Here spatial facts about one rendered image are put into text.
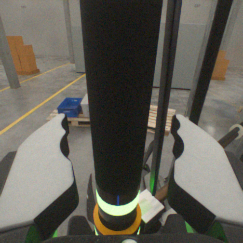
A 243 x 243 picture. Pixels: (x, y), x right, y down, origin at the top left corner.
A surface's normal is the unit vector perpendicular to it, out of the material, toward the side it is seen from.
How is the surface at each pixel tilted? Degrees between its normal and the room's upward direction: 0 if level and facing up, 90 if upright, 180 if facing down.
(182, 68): 90
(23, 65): 90
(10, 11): 90
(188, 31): 90
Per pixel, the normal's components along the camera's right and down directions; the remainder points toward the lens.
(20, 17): -0.14, 0.50
